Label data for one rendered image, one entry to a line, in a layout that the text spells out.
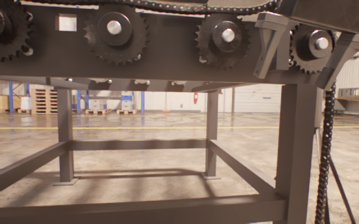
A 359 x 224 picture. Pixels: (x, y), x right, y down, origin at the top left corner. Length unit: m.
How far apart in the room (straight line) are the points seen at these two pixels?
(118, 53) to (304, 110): 0.61
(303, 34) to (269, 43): 0.36
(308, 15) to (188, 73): 0.33
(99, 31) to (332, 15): 0.47
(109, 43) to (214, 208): 0.59
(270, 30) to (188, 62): 0.29
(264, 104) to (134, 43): 11.00
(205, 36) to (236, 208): 0.56
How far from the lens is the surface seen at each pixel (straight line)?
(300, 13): 0.35
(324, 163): 0.80
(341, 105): 12.21
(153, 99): 9.58
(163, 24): 0.59
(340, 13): 0.39
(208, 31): 0.56
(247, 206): 0.72
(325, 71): 0.44
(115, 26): 0.51
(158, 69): 0.56
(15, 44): 0.62
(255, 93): 11.09
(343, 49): 0.44
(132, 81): 1.51
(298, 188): 0.78
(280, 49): 0.61
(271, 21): 0.34
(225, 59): 0.55
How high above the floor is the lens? 0.68
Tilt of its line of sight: 4 degrees down
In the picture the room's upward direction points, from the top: 1 degrees clockwise
